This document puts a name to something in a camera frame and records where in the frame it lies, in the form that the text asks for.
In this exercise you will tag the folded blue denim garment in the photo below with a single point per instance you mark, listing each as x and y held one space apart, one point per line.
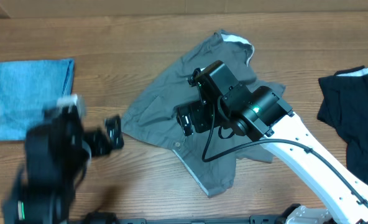
26 88

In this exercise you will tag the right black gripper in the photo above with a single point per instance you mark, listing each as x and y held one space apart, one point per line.
186 119

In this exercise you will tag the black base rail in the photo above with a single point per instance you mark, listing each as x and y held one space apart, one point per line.
295 213

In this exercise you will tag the grey shorts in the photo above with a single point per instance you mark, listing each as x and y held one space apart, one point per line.
151 118

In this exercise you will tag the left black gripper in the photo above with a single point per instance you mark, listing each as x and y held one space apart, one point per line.
114 133

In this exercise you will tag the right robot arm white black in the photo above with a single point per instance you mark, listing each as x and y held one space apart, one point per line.
268 120

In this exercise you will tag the black garment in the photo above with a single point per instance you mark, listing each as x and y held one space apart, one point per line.
345 108

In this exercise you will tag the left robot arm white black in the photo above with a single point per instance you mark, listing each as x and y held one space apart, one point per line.
57 155

